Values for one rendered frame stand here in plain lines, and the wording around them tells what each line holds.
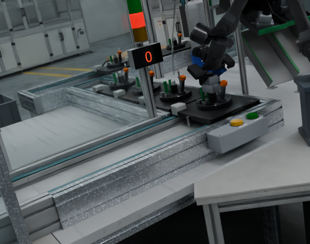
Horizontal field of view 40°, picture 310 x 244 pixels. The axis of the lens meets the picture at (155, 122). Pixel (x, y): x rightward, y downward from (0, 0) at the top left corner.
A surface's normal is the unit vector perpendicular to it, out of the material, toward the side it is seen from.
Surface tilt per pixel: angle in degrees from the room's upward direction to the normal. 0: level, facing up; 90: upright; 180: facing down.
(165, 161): 90
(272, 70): 45
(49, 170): 90
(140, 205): 0
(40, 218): 90
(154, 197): 0
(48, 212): 90
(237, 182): 0
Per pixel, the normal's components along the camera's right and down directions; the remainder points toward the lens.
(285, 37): 0.14, -0.51
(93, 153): 0.53, 0.17
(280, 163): -0.19, -0.93
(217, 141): -0.83, 0.32
